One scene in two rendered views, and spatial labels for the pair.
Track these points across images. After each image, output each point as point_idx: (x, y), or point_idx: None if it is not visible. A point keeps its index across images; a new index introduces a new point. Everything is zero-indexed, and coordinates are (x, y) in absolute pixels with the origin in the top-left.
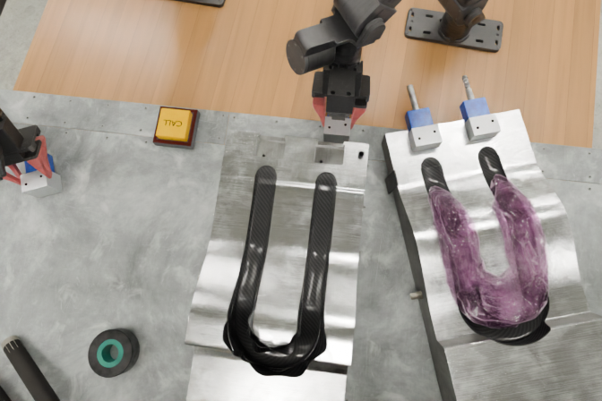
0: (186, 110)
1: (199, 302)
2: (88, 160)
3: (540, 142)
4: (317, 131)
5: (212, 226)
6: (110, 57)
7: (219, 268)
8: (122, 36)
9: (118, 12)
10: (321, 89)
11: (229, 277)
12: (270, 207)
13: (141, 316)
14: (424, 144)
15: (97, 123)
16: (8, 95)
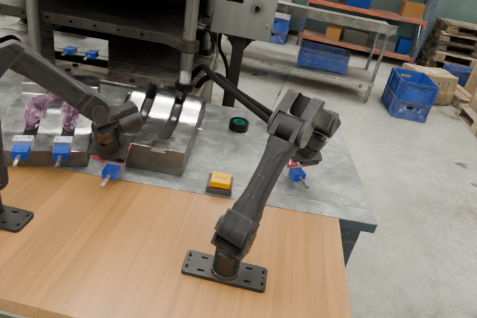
0: (212, 182)
1: (198, 103)
2: None
3: None
4: (127, 176)
5: (194, 129)
6: (276, 228)
7: (189, 114)
8: (271, 240)
9: (280, 258)
10: (124, 140)
11: (185, 110)
12: (163, 129)
13: (229, 134)
14: (67, 136)
15: (272, 195)
16: (338, 215)
